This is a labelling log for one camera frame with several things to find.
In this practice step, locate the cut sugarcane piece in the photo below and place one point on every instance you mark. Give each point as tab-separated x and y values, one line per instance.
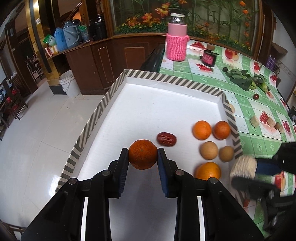
281	129
254	121
270	121
244	166

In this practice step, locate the brown longan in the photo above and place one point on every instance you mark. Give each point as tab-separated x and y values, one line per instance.
277	125
226	153
208	150

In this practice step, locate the green bok choy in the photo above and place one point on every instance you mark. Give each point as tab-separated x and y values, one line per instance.
240	80
262	84

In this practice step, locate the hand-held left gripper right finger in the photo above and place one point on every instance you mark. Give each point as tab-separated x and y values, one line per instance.
163	173

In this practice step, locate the small black jar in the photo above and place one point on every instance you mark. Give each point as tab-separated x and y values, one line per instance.
209	58

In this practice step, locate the brown wooden cabinet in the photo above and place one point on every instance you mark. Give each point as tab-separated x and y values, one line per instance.
104	60

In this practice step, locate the white plastic bucket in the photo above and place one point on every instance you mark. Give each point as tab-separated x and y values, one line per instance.
68	84

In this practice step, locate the purple spray can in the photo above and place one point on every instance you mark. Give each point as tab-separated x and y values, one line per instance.
269	60
273	62

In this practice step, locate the black kettle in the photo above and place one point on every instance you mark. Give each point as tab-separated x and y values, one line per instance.
100	27

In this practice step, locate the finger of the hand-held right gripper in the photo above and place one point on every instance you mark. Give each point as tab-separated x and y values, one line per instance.
252	185
266	168

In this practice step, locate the pink knitted-sleeve jar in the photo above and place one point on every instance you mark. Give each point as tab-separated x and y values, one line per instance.
177	44

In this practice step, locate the grey-blue kettle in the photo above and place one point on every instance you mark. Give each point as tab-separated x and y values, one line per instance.
72	34

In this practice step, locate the plant mural glass panel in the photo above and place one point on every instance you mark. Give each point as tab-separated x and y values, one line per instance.
219	18

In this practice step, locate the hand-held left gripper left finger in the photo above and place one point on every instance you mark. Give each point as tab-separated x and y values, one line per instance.
123	172

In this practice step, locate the blue thermos jug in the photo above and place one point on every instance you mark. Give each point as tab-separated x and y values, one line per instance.
60	39

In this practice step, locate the small brown box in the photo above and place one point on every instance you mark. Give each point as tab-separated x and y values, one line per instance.
210	47

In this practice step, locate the green package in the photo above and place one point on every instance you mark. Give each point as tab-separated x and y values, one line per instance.
49	39

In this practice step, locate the red date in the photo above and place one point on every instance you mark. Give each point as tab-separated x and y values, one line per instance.
166	139
256	96

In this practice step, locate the fruit-print green tablecloth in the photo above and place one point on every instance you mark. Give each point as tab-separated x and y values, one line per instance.
254	109

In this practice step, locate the large bright orange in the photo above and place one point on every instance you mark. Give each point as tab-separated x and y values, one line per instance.
208	171

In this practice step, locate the striped-rim white tray box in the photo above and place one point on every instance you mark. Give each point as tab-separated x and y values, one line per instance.
150	104

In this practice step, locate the dark orange tangerine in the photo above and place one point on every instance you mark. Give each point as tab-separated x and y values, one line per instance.
221	129
142	157

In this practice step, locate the small bright tangerine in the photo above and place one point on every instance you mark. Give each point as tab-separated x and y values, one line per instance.
202	129

